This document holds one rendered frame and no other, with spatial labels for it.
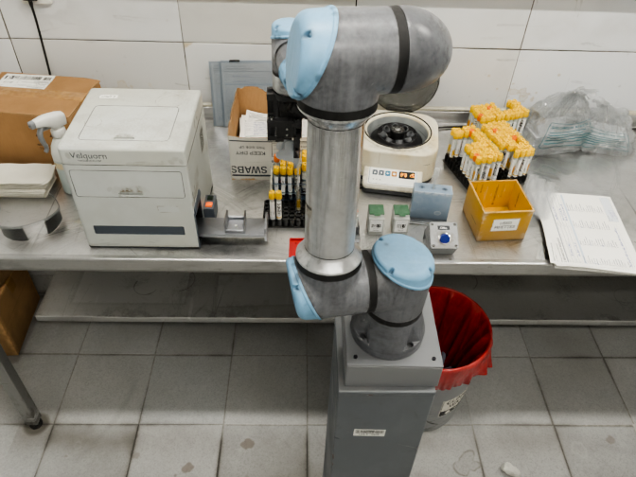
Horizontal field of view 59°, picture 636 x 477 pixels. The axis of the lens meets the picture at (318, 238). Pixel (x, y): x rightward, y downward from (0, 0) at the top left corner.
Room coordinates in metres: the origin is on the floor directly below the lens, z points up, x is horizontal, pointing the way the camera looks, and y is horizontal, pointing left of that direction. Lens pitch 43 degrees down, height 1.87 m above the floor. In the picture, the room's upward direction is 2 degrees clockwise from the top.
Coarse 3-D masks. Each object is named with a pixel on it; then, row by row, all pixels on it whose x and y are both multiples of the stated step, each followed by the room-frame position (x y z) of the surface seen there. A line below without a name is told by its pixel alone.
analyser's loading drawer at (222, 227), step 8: (232, 216) 1.10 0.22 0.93; (240, 216) 1.10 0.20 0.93; (200, 224) 1.08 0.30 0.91; (208, 224) 1.08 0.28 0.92; (216, 224) 1.08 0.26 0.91; (224, 224) 1.05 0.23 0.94; (232, 224) 1.08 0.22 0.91; (240, 224) 1.08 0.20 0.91; (248, 224) 1.08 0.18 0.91; (256, 224) 1.09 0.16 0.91; (264, 224) 1.06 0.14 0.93; (200, 232) 1.05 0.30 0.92; (208, 232) 1.05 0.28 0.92; (216, 232) 1.05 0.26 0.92; (224, 232) 1.05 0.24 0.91; (232, 232) 1.05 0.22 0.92; (240, 232) 1.05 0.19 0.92; (248, 232) 1.06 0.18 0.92; (256, 232) 1.06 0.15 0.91; (264, 232) 1.05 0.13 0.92
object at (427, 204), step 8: (416, 184) 1.21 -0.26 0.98; (424, 184) 1.21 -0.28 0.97; (432, 184) 1.21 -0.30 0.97; (416, 192) 1.17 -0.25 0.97; (424, 192) 1.17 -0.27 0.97; (432, 192) 1.17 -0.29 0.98; (440, 192) 1.17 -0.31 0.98; (448, 192) 1.17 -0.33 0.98; (416, 200) 1.17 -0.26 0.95; (424, 200) 1.17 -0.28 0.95; (432, 200) 1.17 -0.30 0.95; (440, 200) 1.17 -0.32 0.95; (448, 200) 1.17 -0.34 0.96; (416, 208) 1.17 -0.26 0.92; (424, 208) 1.17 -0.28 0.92; (432, 208) 1.17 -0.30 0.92; (440, 208) 1.17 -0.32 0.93; (448, 208) 1.17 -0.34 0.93; (416, 216) 1.17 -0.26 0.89; (424, 216) 1.17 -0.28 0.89; (432, 216) 1.17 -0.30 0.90; (440, 216) 1.17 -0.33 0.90
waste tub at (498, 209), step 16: (480, 192) 1.23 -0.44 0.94; (496, 192) 1.23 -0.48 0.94; (512, 192) 1.24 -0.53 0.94; (464, 208) 1.22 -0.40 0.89; (480, 208) 1.13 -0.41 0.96; (496, 208) 1.23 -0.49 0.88; (512, 208) 1.21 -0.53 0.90; (528, 208) 1.14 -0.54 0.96; (480, 224) 1.10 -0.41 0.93; (496, 224) 1.10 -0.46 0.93; (512, 224) 1.11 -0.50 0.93; (528, 224) 1.11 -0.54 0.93; (480, 240) 1.10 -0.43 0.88
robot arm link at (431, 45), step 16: (416, 16) 0.74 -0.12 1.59; (432, 16) 0.76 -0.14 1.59; (416, 32) 0.72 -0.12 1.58; (432, 32) 0.73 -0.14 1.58; (448, 32) 0.77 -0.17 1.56; (416, 48) 0.71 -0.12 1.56; (432, 48) 0.72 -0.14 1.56; (448, 48) 0.75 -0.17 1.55; (416, 64) 0.70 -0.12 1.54; (432, 64) 0.71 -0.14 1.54; (448, 64) 0.76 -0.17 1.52; (416, 80) 0.71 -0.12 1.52; (432, 80) 0.73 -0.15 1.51
